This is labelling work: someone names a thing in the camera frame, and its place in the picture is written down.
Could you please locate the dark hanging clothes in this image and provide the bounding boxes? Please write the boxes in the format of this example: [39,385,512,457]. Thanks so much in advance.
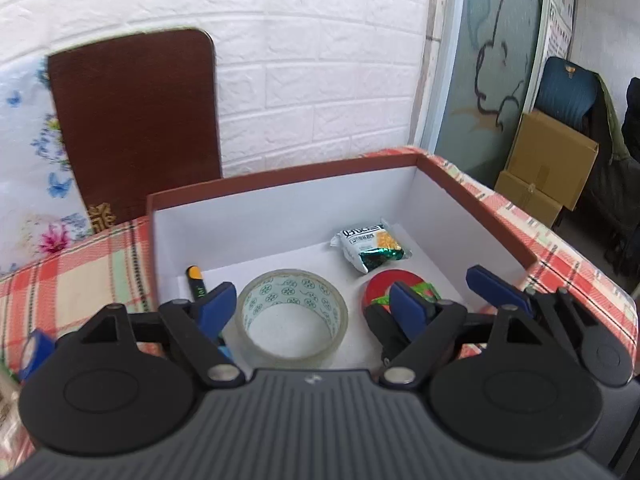
[580,73,639,278]

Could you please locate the blue suitcase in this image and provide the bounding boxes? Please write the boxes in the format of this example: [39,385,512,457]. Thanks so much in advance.
[534,56,600,132]

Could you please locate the red plaid bed sheet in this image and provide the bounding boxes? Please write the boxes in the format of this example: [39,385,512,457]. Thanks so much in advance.
[0,146,640,470]

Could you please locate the red open storage box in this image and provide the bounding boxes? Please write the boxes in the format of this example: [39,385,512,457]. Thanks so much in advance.
[148,154,536,370]

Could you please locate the brown cardboard boxes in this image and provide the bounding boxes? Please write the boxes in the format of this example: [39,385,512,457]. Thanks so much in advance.
[495,110,599,226]

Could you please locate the clear adhesive tape roll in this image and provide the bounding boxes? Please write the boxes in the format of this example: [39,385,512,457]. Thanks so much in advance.
[235,269,348,368]

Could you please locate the red tape roll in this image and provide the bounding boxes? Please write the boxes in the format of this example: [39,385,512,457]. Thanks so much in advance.
[361,269,442,312]

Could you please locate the black orange marker pen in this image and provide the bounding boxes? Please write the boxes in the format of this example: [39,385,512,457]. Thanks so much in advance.
[186,266,207,300]

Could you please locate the dark brown wooden headboard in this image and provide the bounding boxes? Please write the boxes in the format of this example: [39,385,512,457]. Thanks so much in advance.
[47,28,222,232]

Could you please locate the teal door with drawing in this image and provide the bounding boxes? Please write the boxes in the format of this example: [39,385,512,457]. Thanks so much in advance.
[436,0,542,188]

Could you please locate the green white snack packet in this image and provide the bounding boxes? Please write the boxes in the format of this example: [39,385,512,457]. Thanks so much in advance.
[330,219,412,274]

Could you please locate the blue electrical tape roll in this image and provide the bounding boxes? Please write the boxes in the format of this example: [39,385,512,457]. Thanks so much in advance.
[18,328,55,382]

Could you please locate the white floral pillow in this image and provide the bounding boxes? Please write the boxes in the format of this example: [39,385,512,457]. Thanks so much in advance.
[0,56,92,275]

